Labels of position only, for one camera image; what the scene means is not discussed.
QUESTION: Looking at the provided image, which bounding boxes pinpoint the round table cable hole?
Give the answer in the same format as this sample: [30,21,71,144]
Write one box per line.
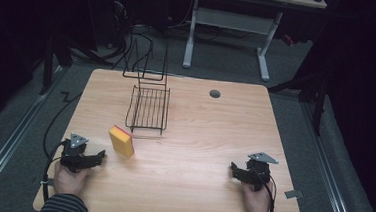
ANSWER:
[208,88,222,100]

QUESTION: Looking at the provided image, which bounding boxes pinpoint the metal floor rail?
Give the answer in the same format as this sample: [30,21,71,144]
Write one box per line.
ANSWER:
[0,62,66,212]
[292,99,369,212]

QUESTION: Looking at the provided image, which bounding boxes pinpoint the grey tape piece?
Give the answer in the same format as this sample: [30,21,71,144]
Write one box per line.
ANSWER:
[283,188,305,201]

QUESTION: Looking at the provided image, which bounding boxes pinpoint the white metal-legged desk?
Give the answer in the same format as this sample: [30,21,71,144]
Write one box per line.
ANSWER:
[181,0,329,87]

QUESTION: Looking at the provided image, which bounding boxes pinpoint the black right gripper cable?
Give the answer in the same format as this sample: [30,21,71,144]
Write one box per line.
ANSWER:
[250,169,280,212]

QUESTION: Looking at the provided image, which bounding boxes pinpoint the person's left hand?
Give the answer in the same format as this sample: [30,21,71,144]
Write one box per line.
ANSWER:
[51,161,90,199]

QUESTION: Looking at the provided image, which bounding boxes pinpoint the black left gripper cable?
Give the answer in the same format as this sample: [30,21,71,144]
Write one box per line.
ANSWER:
[38,88,85,206]

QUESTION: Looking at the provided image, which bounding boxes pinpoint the yellow sponge with red side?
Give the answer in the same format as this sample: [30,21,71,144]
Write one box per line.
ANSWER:
[106,124,137,159]

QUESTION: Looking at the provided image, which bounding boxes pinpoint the bundle of black floor cables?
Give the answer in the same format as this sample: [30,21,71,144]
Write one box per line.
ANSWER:
[101,0,159,75]

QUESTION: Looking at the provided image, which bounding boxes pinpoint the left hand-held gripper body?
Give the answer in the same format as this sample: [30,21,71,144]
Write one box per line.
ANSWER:
[58,131,91,175]

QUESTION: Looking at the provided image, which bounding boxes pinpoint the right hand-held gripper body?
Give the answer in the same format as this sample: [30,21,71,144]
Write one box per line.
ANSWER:
[242,150,280,194]

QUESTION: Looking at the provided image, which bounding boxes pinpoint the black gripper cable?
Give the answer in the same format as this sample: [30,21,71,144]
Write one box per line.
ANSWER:
[38,88,85,206]
[250,169,280,212]

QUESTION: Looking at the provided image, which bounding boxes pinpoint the black wire rack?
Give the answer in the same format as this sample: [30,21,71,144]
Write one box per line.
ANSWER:
[118,36,176,138]

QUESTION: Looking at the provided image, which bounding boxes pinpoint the black stand leg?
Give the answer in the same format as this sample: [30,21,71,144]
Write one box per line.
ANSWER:
[37,34,77,99]
[263,67,331,138]

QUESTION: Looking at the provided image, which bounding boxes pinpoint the person's right hand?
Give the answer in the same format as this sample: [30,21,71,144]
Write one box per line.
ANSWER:
[239,178,275,212]

